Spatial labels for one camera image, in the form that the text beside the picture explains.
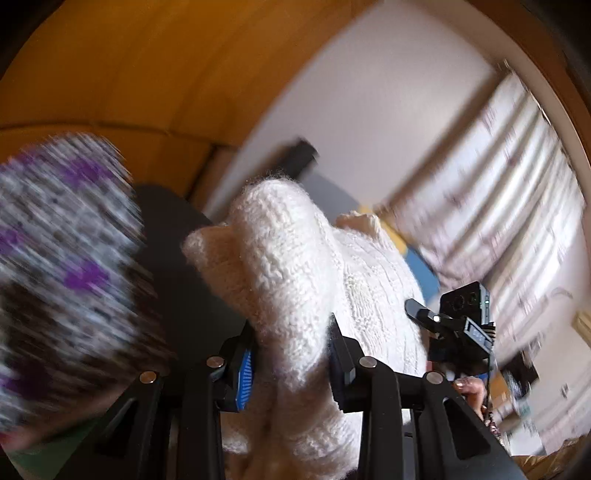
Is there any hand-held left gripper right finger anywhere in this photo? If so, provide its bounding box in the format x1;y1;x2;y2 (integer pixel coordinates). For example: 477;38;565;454
327;314;527;480

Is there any green cloth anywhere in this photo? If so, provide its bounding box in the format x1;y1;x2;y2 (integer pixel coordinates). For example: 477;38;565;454
9;415;112;480

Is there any white knit sweater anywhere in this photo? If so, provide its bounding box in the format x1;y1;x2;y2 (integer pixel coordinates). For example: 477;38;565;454
181;178;430;480

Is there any purple floral patterned cloth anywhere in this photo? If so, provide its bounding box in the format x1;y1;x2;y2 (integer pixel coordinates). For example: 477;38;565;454
0;134;176;439

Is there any cluttered wooden desk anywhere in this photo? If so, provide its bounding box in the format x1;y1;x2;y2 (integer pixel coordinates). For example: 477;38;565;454
492;311;591;444

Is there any tan crinkled bag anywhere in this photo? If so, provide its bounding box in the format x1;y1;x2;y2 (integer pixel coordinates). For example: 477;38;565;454
512;443;587;480

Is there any patterned light curtain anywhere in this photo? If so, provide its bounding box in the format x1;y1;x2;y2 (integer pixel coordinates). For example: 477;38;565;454
379;60;591;453

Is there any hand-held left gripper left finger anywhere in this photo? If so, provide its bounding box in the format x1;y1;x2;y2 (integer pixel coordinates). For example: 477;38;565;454
65;323;257;480

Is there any yellow wooden wardrobe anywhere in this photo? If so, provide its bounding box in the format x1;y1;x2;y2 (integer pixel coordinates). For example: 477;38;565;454
0;0;384;208

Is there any black chair post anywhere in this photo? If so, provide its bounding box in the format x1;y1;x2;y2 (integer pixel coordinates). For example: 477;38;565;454
279;137;320;178

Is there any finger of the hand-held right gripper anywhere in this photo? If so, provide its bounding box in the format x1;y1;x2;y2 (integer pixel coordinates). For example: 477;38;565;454
405;298;441;334

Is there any person's right hand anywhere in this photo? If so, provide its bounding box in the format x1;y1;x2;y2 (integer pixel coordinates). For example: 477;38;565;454
455;376;489;422

